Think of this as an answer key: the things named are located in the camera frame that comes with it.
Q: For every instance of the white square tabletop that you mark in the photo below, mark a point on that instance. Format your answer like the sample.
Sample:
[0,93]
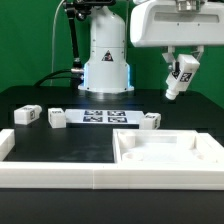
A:
[160,146]

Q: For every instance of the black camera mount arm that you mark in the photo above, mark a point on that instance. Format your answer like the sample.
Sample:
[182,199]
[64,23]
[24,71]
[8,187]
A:
[79,10]

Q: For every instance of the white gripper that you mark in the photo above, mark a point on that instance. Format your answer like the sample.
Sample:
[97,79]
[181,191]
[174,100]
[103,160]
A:
[159,23]

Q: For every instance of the white U-shaped obstacle fence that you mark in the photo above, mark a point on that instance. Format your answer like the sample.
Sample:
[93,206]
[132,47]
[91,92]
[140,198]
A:
[196,176]

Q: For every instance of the white fiducial tag plate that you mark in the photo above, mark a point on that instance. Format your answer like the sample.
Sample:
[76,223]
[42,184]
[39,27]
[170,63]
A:
[78,116]

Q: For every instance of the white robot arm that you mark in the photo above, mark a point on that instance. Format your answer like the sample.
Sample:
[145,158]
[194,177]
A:
[106,71]

